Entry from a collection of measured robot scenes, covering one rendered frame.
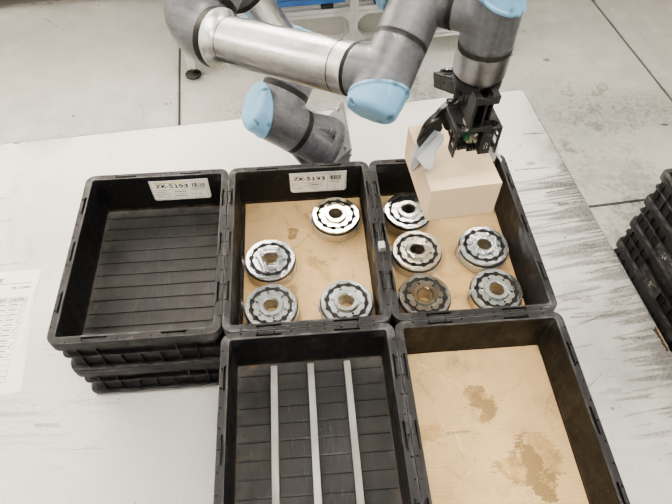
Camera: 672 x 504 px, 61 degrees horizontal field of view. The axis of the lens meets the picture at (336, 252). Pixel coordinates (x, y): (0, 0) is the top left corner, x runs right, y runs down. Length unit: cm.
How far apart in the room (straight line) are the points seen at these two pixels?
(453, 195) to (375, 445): 44
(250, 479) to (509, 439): 44
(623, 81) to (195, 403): 273
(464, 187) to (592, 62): 251
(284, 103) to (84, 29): 242
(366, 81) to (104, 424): 84
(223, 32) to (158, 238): 52
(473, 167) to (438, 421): 44
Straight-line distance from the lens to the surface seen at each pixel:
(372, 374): 107
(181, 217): 131
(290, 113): 136
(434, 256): 118
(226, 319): 102
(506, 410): 108
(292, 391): 105
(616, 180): 277
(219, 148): 164
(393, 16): 80
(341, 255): 120
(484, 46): 81
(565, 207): 157
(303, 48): 84
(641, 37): 372
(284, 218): 127
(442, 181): 95
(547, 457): 107
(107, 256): 129
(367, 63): 78
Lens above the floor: 180
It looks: 54 degrees down
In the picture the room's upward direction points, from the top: straight up
